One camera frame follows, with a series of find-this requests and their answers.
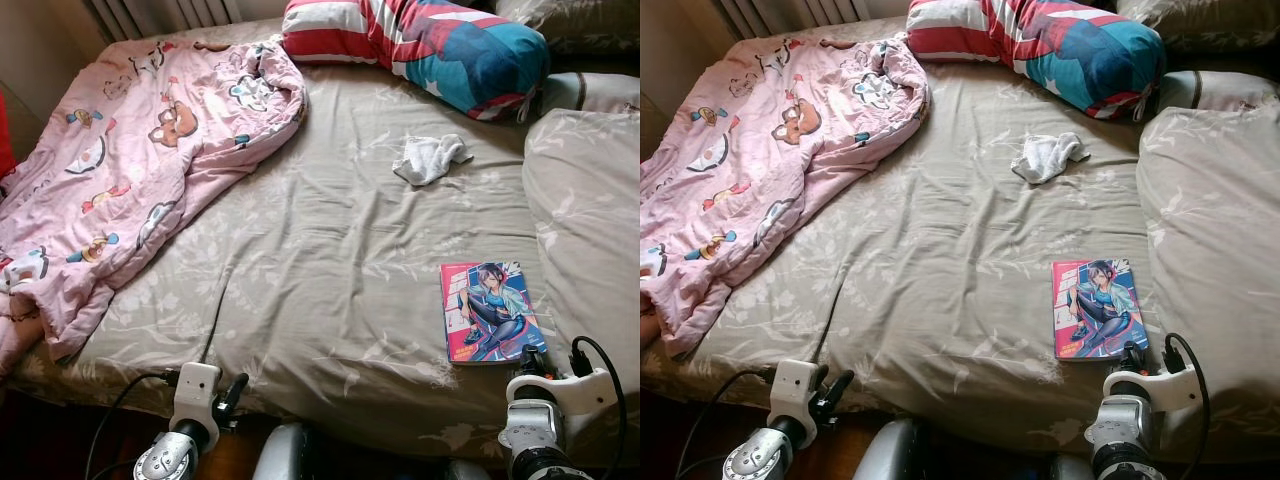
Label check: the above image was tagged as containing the manga book with girl cover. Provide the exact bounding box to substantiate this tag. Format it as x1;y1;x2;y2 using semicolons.
1051;258;1151;362
439;261;550;367

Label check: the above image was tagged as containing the grey left robot leg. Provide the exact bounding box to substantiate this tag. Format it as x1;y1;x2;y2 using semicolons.
252;422;319;480
853;418;929;480

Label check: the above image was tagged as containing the large beige floral pillow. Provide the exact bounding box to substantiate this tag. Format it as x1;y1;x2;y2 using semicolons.
521;107;641;421

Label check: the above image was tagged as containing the bed with beige floral sheet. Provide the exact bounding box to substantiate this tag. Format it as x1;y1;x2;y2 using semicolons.
5;15;641;471
640;15;1280;466

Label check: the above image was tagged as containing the white crumpled towel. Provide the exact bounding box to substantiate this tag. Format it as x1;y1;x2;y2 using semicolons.
391;132;475;188
1010;131;1092;186

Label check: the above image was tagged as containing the pink cartoon print blanket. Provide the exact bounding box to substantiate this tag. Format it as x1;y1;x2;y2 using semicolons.
0;35;308;376
640;35;931;366

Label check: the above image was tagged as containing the beige pillow with dark stripe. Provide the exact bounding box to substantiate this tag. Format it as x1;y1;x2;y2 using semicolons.
1155;70;1280;113
540;72;641;114

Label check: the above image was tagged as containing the red white teal striped bolster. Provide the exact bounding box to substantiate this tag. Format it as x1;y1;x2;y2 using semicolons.
281;0;552;123
905;0;1168;123

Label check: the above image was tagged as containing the white pleated curtain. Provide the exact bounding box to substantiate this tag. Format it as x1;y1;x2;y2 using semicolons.
85;0;246;41
715;0;871;39

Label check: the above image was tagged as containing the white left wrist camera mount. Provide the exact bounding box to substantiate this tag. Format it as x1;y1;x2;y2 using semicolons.
773;359;824;426
171;361;224;429

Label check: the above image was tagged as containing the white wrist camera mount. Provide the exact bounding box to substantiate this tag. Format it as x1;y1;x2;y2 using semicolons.
773;359;824;426
1103;367;1201;413
171;361;224;429
505;367;614;418

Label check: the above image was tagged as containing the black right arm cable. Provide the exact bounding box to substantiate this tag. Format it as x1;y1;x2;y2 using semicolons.
568;335;629;480
1160;333;1213;480

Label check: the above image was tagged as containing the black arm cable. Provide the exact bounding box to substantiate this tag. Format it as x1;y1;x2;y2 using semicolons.
85;370;181;480
1160;333;1213;480
688;368;781;480
568;335;629;480

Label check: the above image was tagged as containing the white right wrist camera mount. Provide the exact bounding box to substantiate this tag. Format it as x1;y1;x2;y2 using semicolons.
505;367;614;418
1103;367;1201;413

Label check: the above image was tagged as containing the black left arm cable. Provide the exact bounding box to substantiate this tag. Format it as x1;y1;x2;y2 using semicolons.
688;368;781;480
85;370;181;480

